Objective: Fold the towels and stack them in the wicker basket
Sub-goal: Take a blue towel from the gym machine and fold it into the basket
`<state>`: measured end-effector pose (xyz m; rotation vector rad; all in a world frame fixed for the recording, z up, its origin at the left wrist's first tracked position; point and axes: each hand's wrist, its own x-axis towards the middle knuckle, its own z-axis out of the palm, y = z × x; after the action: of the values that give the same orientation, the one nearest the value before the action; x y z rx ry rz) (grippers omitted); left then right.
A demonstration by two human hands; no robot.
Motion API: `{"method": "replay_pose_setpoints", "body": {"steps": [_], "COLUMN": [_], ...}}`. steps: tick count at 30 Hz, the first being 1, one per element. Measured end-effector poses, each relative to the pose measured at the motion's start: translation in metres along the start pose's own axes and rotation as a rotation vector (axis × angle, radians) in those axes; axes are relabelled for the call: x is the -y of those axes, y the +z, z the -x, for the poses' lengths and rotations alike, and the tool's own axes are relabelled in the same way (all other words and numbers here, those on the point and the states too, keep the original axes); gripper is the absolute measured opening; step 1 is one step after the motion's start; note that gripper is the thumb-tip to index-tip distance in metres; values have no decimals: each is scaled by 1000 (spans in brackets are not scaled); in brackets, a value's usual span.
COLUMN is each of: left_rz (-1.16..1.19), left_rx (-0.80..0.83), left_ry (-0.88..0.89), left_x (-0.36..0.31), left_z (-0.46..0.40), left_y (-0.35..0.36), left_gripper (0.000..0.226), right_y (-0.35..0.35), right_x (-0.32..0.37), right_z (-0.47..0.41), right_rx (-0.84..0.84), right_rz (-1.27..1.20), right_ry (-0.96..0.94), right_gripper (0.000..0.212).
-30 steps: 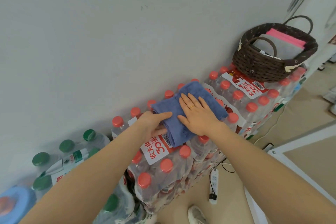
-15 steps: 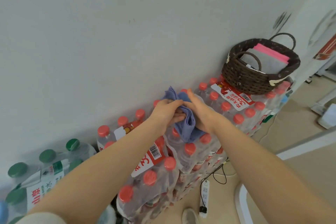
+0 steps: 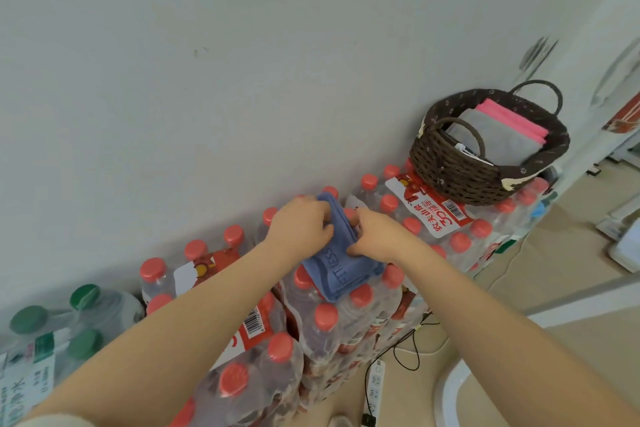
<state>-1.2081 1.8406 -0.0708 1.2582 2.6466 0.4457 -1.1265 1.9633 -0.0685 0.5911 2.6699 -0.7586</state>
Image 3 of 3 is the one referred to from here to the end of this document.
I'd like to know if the person's right hand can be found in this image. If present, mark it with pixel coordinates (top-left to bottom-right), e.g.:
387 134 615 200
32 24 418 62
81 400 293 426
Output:
346 206 426 265

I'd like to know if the person's left hand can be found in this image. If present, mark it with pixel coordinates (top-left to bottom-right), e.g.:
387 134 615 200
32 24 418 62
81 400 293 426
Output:
263 196 335 272

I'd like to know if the blue towel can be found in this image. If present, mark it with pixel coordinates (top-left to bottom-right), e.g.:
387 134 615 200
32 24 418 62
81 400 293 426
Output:
301 192 386 304

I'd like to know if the brown woven basket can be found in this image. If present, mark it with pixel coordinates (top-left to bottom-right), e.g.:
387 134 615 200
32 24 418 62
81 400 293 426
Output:
409 79 571 206

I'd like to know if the grey towel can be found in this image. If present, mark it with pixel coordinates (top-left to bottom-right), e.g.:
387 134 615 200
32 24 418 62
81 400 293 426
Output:
443 109 546 167

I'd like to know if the pink towel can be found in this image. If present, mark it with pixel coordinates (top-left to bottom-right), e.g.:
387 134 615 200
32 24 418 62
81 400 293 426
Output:
482 99 550 138
473 101 547 145

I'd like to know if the person's left forearm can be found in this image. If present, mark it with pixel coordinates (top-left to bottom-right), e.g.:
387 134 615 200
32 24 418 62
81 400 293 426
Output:
25 236 301 427

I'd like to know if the person's right forearm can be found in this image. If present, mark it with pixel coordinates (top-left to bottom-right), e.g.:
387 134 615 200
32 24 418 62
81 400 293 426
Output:
405 241 640 427

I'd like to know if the person's grey sleeve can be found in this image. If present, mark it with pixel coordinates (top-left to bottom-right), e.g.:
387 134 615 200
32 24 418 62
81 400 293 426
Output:
15 411 91 427

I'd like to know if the stack of bottled water packs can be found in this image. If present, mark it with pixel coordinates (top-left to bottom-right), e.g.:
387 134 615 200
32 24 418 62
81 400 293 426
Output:
0 161 561 427

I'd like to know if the white power strip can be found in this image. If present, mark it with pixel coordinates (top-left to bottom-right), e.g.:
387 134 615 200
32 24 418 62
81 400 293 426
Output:
361 359 387 427

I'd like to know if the white tower gym machine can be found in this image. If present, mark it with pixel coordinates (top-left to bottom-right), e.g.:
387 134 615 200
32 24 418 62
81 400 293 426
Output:
432 271 640 427

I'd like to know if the white square box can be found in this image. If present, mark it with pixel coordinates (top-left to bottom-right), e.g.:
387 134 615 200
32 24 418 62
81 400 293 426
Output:
607 219 640 275

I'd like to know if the red white banner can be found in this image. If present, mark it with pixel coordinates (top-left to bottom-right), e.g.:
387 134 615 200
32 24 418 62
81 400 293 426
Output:
602 91 640 135

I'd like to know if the black cable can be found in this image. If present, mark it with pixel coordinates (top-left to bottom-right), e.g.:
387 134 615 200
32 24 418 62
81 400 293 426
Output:
372 311 441 372

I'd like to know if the white cable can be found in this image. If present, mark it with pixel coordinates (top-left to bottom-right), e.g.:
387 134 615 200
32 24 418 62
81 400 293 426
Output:
399 231 533 358

